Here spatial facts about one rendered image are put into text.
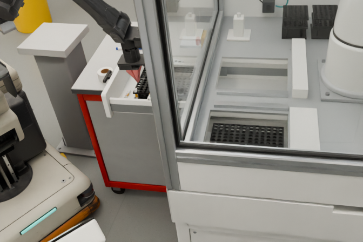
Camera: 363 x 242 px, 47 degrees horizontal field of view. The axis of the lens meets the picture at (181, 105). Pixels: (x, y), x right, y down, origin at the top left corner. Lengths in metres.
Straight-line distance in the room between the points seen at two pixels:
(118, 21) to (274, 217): 0.76
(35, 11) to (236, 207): 3.32
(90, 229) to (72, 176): 1.40
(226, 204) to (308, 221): 0.21
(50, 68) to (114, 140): 0.58
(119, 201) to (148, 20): 1.66
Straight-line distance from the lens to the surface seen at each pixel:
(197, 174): 1.05
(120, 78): 1.64
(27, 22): 4.19
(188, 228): 1.25
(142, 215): 2.27
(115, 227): 2.26
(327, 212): 1.12
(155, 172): 2.13
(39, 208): 2.10
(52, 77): 2.39
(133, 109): 1.53
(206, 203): 1.13
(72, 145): 2.72
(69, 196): 2.12
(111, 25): 1.34
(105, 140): 2.06
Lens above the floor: 1.79
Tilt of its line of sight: 39 degrees down
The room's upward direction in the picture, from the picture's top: 7 degrees counter-clockwise
